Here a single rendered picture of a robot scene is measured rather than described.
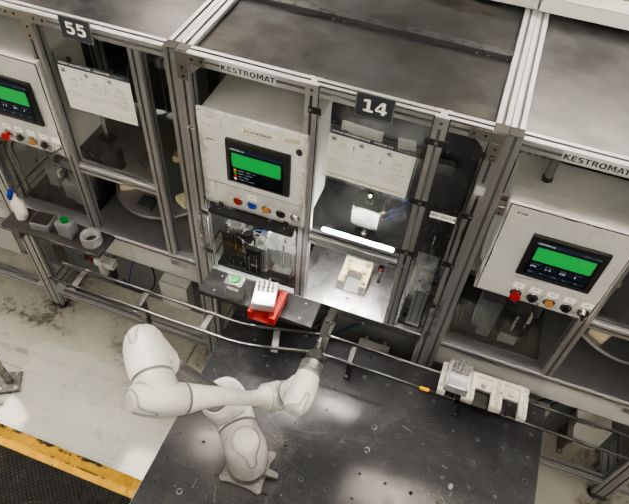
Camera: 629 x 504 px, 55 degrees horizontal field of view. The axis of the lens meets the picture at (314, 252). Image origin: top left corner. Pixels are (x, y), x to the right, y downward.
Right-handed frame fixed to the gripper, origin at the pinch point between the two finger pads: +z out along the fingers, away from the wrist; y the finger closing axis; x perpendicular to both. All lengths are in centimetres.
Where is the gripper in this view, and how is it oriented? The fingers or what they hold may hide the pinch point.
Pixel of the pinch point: (330, 320)
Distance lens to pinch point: 241.1
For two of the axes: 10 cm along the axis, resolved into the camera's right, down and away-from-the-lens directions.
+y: 0.5, -6.4, -7.6
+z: 3.4, -7.1, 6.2
